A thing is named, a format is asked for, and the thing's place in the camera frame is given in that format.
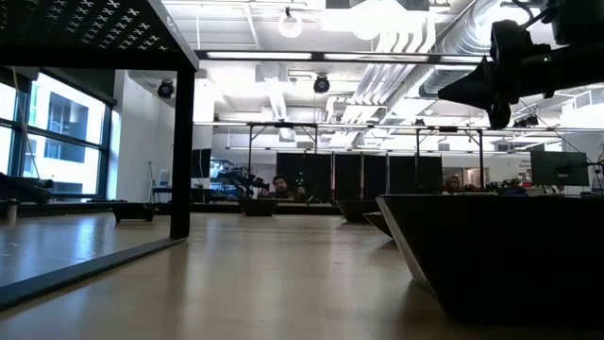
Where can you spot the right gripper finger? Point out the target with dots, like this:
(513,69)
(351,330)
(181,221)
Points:
(498,111)
(481,78)

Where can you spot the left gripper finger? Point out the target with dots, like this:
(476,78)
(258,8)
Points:
(23,189)

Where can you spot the black background robot arm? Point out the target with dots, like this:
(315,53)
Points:
(245,181)

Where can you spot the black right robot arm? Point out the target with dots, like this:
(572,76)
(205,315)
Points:
(580,19)

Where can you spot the black wavy square mini plate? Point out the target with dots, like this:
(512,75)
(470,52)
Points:
(354,210)
(495,245)

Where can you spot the black computer monitor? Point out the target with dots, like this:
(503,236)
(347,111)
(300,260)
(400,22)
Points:
(559,168)

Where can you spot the person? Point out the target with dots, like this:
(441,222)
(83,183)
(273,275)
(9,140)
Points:
(452,184)
(282,183)

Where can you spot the black ceiling spotlight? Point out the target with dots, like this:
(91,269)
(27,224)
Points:
(321,84)
(165,88)

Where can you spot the black partition panels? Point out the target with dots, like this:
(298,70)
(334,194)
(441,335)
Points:
(349,177)

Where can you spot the black overhead light beam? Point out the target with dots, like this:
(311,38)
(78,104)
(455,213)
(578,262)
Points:
(318,56)

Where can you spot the black perforated metal rack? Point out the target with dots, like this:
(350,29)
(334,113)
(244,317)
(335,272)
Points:
(181,141)

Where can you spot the silver ventilation duct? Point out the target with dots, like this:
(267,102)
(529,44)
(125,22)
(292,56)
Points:
(472,33)

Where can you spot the black window frame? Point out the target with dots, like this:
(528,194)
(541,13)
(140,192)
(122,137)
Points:
(105,141)

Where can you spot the black aluminium table frame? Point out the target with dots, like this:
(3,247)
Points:
(307,209)

